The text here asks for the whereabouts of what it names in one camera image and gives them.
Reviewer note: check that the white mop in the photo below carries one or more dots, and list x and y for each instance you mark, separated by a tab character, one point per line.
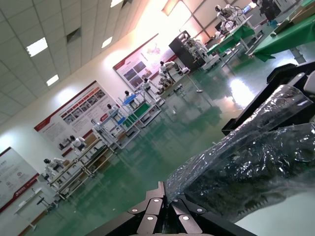
199	91

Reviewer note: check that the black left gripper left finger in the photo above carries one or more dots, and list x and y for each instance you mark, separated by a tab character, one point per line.
150	216

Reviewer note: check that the white rack with green panel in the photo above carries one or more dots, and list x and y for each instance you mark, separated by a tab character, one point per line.
141	109

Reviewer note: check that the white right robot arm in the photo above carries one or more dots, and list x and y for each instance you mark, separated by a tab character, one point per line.
310	84

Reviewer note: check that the dark ceiling vent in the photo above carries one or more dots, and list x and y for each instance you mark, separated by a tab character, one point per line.
73	35

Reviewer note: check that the aluminium workbench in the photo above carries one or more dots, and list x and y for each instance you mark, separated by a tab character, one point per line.
64	172
93	147

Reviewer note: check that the white humanoid robot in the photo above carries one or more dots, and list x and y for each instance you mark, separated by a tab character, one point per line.
147	84
77	145
167	67
50	167
96	127
111	110
128	94
222	14

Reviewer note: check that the black cabinet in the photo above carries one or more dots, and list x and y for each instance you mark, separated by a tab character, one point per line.
182	51

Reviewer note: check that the dark graphics card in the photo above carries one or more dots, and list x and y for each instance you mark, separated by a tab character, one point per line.
233	191

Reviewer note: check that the black stool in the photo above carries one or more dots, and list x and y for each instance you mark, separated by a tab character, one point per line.
40	200

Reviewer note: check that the small cardboard box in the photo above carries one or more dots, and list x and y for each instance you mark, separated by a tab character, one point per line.
66	162

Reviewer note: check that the wall poster with dark photos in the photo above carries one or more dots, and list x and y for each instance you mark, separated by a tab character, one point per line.
137	64

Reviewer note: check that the wall poster with logo strip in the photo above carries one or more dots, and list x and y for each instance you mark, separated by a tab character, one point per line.
14	172

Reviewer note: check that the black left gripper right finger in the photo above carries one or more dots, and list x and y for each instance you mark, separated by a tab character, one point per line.
187	221

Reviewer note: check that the large cardboard box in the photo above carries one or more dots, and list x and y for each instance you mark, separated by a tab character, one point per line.
91	140

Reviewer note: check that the black slotted container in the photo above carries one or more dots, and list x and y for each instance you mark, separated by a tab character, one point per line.
280	73

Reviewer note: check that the white rack with blue tray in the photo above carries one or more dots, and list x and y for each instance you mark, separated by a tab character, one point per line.
119	120

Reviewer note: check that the green covered table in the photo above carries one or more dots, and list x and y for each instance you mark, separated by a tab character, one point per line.
283	39
231	37

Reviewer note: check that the clear antistatic bag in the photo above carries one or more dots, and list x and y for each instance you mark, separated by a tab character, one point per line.
221	157

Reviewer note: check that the ceiling light panel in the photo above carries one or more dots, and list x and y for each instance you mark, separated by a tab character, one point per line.
52	80
37	46
118	2
107	42

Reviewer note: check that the small white table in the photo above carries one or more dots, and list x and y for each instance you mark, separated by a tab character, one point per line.
27	199

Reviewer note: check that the wall poster with photo row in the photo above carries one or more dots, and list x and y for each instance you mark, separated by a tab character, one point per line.
73	115

